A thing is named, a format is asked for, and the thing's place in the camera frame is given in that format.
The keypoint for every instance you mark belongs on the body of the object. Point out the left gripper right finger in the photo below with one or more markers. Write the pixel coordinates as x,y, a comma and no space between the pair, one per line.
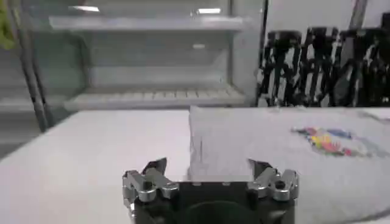
275,184

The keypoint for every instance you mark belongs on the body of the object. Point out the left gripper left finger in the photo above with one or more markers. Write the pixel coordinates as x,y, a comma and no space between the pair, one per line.
146,184

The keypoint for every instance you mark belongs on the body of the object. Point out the grey shirt with colourful print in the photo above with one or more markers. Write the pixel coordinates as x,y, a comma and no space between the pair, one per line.
274,152

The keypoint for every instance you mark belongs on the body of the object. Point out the empty open display cabinet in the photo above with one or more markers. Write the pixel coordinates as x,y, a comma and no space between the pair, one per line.
146,61

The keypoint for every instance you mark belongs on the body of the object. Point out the green object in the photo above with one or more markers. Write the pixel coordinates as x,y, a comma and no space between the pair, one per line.
4,27

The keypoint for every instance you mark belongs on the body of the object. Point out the dark metal frame post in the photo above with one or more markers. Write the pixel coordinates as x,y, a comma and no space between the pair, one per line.
35,91

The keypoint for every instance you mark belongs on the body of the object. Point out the grey wall pipe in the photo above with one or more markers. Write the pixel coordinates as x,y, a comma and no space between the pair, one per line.
357,13

